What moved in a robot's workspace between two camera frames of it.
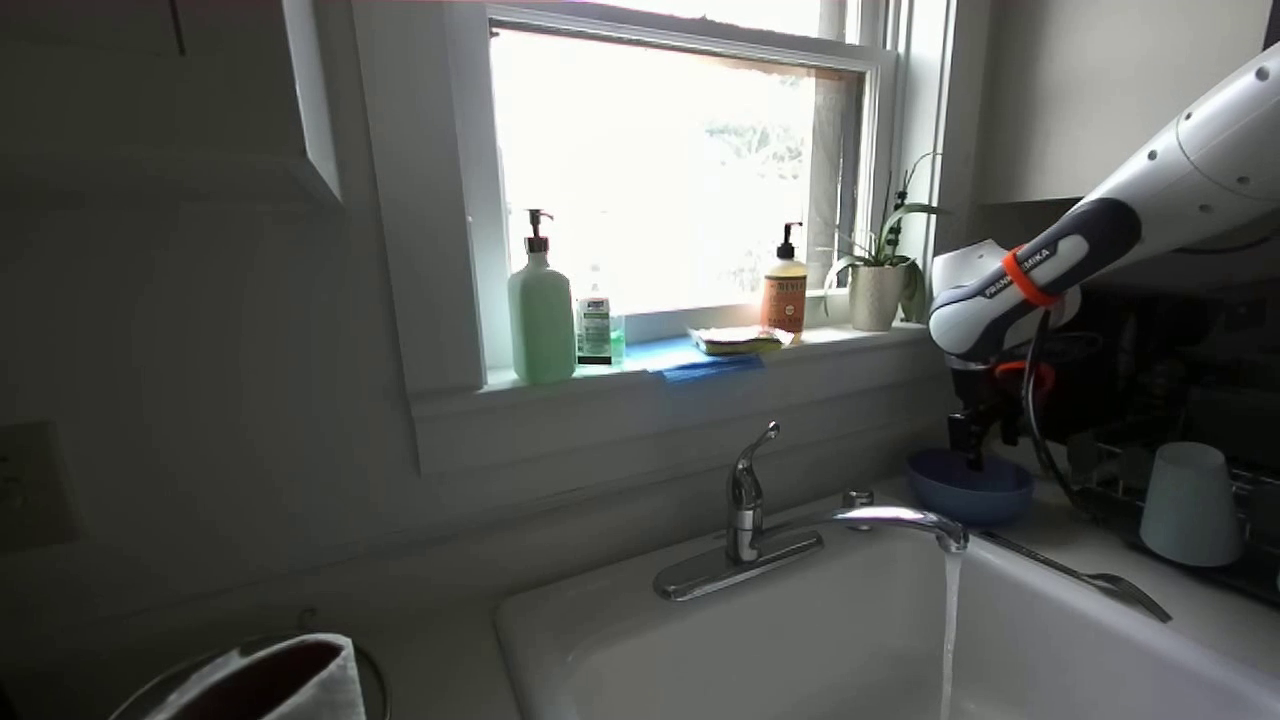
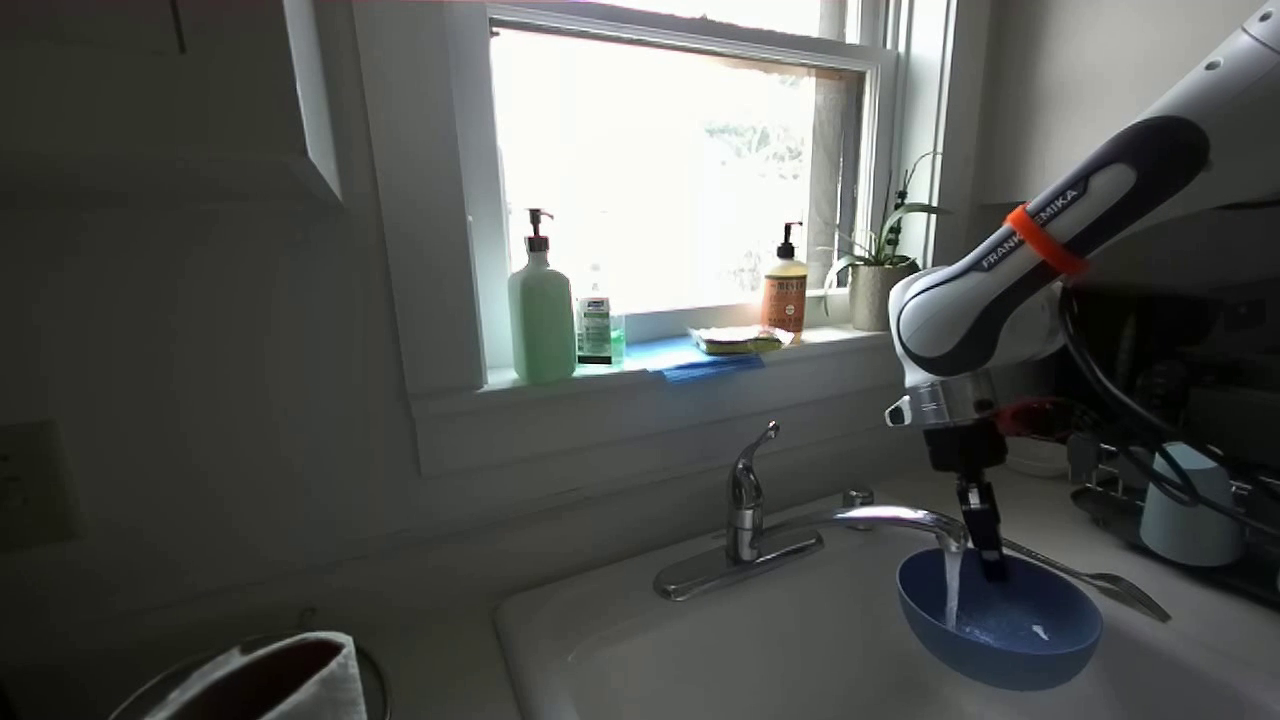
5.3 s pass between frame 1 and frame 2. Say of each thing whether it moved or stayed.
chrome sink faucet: stayed
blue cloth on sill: stayed
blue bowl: moved
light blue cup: stayed
